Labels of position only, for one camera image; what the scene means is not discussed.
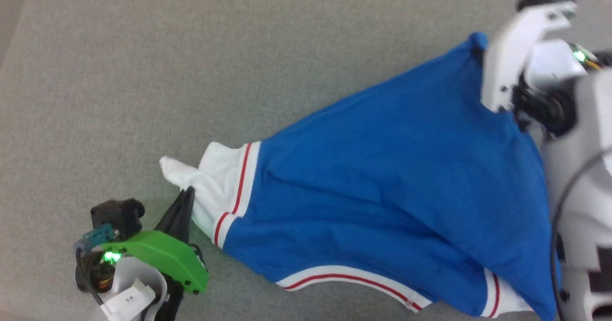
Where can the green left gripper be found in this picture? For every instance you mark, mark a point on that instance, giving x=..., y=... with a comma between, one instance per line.
x=165, y=256

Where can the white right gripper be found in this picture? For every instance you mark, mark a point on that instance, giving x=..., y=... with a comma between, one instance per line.
x=509, y=58

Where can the blue garment white red trim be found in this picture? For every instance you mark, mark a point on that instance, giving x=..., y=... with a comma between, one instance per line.
x=392, y=182

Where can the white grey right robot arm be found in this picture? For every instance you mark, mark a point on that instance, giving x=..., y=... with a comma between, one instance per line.
x=583, y=177

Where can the white paper label tag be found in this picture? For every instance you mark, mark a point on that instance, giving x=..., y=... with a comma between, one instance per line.
x=128, y=302

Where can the light grey fabric sofa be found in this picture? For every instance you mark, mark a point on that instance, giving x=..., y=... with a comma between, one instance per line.
x=143, y=72

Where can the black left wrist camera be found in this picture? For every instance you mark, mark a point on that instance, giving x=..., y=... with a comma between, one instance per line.
x=117, y=218

